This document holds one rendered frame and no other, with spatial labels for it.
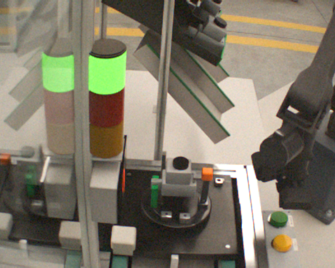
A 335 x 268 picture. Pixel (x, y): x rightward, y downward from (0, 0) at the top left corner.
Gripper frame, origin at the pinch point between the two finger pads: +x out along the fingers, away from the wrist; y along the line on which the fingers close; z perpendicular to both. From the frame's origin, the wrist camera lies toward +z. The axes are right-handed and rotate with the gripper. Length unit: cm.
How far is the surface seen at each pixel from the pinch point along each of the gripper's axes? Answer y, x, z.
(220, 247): 8.3, 7.2, 12.5
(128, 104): -56, 17, 34
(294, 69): -253, 100, -73
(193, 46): -22.7, -18.8, 19.7
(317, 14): -379, 97, -125
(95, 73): 20, -34, 34
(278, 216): -0.6, 6.8, -0.3
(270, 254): 9.1, 8.2, 2.3
